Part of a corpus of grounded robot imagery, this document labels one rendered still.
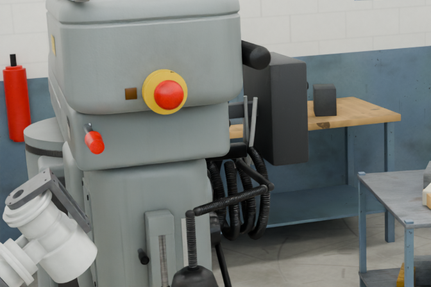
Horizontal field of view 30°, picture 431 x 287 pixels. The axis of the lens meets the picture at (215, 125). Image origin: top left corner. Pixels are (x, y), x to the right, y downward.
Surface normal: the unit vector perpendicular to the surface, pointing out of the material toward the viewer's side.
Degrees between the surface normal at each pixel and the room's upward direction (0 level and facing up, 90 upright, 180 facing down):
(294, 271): 0
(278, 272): 0
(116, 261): 90
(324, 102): 90
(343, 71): 90
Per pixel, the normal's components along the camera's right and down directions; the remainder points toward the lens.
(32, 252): 0.53, 0.15
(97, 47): -0.04, 0.21
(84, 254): 0.77, -0.14
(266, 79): -0.97, 0.10
